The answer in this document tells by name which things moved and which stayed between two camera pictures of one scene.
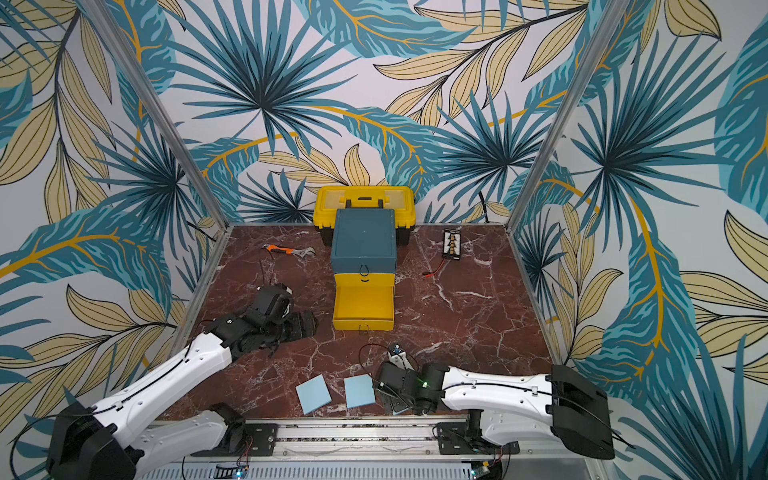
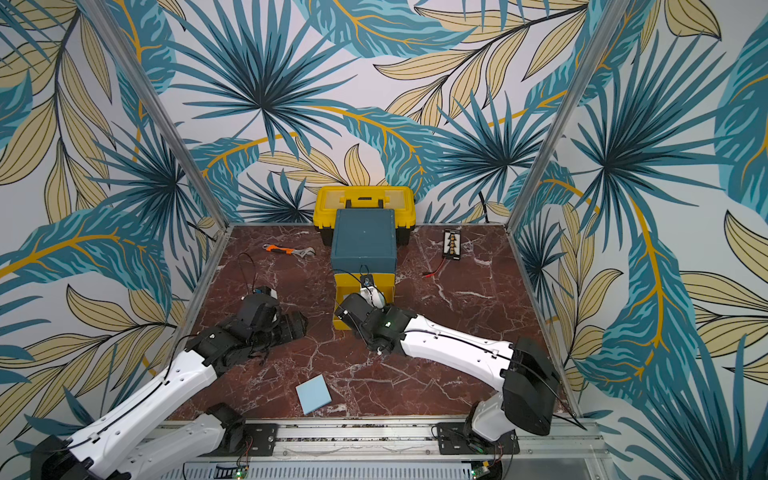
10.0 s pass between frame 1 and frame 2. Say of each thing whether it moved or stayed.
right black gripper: moved
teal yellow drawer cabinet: stayed
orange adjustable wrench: stayed
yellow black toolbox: stayed
